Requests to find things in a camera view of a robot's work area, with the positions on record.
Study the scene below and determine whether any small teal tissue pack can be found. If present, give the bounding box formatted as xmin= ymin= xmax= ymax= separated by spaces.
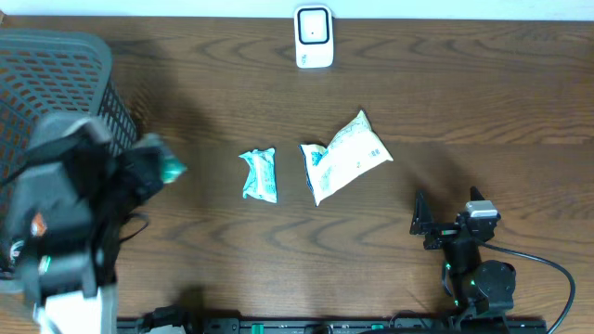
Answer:
xmin=160 ymin=155 xmax=187 ymax=184

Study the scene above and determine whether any large white snack bag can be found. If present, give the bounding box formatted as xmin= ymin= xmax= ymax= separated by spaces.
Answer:
xmin=300 ymin=109 xmax=394 ymax=206

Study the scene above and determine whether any orange small snack pack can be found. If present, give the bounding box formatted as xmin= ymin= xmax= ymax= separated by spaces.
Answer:
xmin=31 ymin=212 xmax=47 ymax=238

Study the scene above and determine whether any teal white tissue pack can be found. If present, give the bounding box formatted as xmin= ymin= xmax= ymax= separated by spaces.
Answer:
xmin=239 ymin=148 xmax=278 ymax=203

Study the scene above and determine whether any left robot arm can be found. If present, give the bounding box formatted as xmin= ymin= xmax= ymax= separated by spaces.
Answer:
xmin=1 ymin=135 xmax=170 ymax=333

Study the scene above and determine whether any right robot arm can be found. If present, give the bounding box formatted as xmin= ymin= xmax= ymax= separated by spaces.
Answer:
xmin=409 ymin=186 xmax=516 ymax=330

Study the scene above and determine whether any white barcode scanner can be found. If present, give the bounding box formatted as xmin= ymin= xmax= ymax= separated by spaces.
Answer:
xmin=293 ymin=5 xmax=334 ymax=69

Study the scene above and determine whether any grey plastic shopping basket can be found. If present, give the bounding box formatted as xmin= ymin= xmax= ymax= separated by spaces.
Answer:
xmin=0 ymin=28 xmax=139 ymax=295

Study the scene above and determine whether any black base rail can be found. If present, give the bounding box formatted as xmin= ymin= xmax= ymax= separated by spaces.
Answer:
xmin=115 ymin=306 xmax=548 ymax=334

